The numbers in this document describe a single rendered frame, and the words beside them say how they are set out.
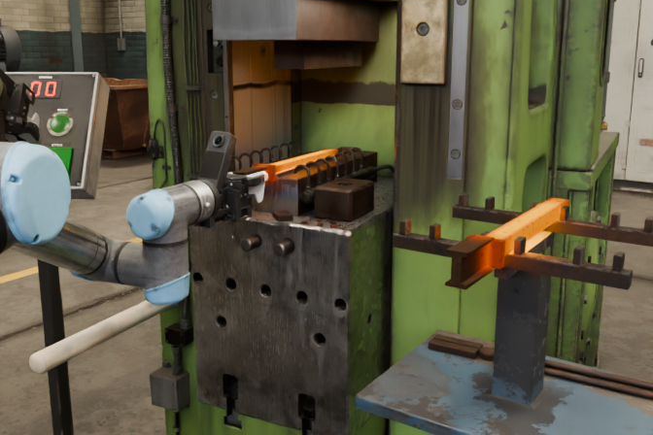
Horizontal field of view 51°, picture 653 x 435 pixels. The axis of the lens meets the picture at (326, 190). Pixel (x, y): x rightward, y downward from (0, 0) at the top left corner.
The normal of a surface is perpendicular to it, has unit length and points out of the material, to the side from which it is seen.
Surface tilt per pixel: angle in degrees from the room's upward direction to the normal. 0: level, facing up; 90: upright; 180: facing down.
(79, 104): 60
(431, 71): 90
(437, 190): 90
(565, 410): 0
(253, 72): 90
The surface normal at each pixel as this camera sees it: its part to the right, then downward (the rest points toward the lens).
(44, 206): 0.98, 0.01
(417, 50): -0.45, 0.18
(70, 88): -0.03, -0.31
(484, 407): 0.00, -0.98
